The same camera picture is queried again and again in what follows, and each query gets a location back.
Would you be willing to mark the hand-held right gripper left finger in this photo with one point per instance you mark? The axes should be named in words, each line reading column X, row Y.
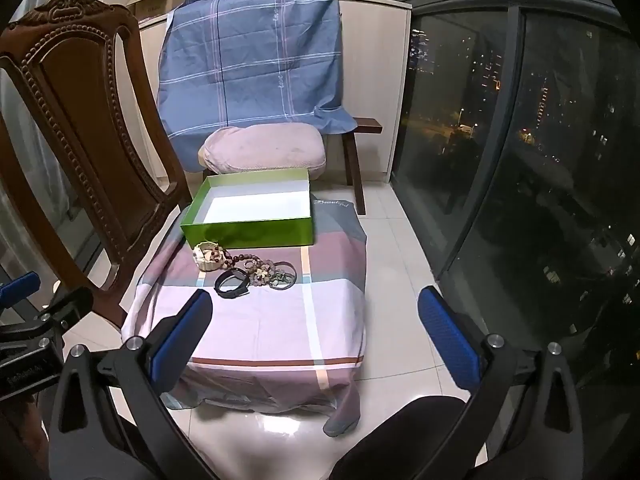
column 182, row 332

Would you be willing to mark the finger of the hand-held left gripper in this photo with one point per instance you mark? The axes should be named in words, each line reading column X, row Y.
column 17, row 287
column 65, row 307

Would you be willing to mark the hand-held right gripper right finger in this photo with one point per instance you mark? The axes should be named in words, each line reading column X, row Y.
column 447, row 340

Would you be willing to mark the black wristband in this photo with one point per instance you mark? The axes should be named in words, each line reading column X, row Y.
column 240, row 290

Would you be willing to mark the silver bangle with charms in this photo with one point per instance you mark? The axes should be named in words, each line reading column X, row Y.
column 280, row 287

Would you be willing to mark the green cardboard box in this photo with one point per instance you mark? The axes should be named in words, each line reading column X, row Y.
column 250, row 235

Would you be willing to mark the pink striped table cloth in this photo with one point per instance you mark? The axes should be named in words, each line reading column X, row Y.
column 260, row 320

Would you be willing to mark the carved wooden chair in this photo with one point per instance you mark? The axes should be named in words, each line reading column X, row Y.
column 90, row 135

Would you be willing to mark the pink cushion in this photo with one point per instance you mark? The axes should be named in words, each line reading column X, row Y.
column 265, row 150

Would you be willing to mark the dark wooden armchair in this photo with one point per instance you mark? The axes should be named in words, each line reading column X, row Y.
column 367, row 125

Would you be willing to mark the glass window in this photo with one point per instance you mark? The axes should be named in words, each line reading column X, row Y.
column 510, row 110

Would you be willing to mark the blue plaid cloth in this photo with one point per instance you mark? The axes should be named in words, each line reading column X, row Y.
column 250, row 60

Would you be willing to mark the brown cardboard carton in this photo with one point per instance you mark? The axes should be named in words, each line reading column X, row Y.
column 150, row 2

